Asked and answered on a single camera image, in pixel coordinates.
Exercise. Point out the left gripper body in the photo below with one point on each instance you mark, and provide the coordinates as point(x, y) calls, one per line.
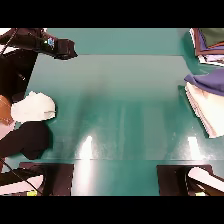
point(65, 49)

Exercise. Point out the purple T-shirt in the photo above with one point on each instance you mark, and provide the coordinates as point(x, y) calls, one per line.
point(208, 82)

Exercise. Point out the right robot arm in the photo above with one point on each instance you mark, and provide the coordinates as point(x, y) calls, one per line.
point(173, 180)

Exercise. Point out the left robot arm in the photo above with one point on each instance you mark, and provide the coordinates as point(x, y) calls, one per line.
point(30, 38)

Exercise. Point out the white garment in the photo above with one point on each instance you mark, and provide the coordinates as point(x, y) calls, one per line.
point(33, 107)

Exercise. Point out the black garment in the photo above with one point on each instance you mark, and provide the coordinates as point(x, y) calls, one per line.
point(28, 140)

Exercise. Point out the maroon garment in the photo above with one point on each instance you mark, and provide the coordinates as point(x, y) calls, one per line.
point(205, 50)

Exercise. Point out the pale lilac garment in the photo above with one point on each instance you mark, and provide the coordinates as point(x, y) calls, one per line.
point(213, 58)

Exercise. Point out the dark green garment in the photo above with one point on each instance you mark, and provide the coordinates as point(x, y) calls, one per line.
point(213, 35)

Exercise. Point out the stack of white folded garments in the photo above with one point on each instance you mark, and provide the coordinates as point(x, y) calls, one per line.
point(208, 111)

